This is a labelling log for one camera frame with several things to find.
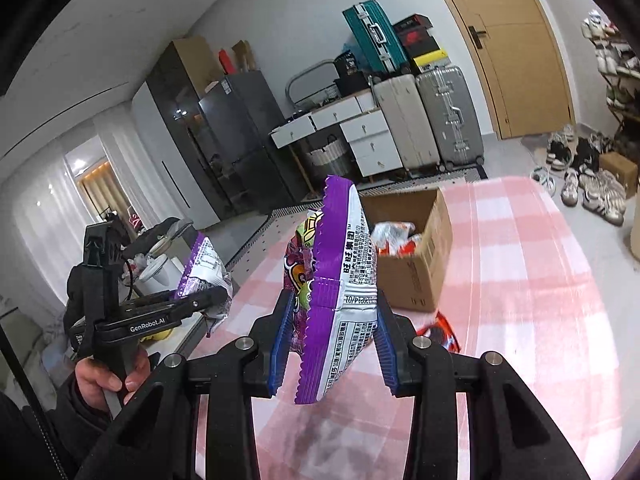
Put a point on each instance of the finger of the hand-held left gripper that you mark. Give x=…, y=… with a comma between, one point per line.
x=150, y=302
x=200, y=303

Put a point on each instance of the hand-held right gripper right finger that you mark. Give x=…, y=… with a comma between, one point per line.
x=387, y=357

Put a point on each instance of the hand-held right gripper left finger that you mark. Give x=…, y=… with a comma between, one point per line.
x=280, y=352

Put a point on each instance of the small purple candy packet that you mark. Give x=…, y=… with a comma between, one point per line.
x=200, y=266

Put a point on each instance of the purple candy packet strip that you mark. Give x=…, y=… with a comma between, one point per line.
x=340, y=285

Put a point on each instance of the person's left forearm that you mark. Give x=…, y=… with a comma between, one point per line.
x=65, y=432

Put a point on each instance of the person's left hand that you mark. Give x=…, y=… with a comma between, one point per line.
x=92, y=376

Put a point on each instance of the white bucket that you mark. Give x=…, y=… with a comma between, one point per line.
x=157, y=272

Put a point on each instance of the yellow plastic bag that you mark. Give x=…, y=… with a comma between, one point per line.
x=157, y=336

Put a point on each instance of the red cookie packet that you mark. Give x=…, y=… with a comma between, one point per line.
x=440, y=335

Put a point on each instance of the white curtain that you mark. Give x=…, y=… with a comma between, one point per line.
x=45, y=210

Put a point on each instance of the pink checked tablecloth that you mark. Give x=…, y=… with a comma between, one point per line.
x=525, y=285

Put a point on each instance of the dark grey refrigerator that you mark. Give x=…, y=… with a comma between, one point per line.
x=250, y=135

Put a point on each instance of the black glass cabinet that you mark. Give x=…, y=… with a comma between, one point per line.
x=175, y=110

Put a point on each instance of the woven basket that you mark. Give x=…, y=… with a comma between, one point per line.
x=327, y=157

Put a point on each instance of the white drawer cabinet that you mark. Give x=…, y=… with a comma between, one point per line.
x=372, y=145

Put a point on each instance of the white desk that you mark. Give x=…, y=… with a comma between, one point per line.
x=320, y=120

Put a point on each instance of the beige suitcase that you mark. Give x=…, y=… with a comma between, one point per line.
x=405, y=120

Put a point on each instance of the flat cardboard sheet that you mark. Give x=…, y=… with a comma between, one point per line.
x=197, y=62

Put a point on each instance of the silver suitcase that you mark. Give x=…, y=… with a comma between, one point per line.
x=450, y=115

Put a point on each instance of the pile of shoes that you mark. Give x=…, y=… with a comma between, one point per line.
x=595, y=190

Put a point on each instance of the black bag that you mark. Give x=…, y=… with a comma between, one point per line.
x=352, y=75

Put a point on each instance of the small brown cardboard box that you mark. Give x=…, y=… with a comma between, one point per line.
x=617, y=172

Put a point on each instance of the yellow box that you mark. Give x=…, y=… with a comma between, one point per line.
x=430, y=61

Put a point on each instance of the red black shoe box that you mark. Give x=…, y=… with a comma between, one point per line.
x=420, y=44

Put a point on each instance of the teal suitcase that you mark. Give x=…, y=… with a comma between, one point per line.
x=372, y=35

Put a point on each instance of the wooden door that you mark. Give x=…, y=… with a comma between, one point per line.
x=515, y=45

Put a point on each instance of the shoe rack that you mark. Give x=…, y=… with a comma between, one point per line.
x=622, y=85

